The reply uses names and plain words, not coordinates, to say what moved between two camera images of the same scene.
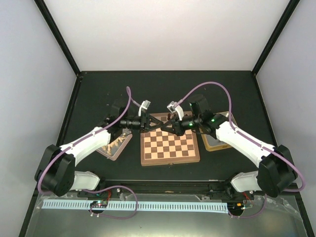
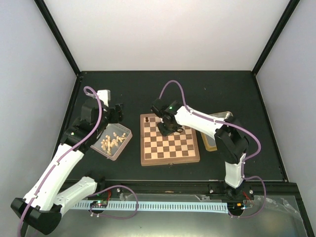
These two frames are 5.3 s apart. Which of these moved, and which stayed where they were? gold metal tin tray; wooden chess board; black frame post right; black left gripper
Moved: black left gripper
Stayed: gold metal tin tray; wooden chess board; black frame post right
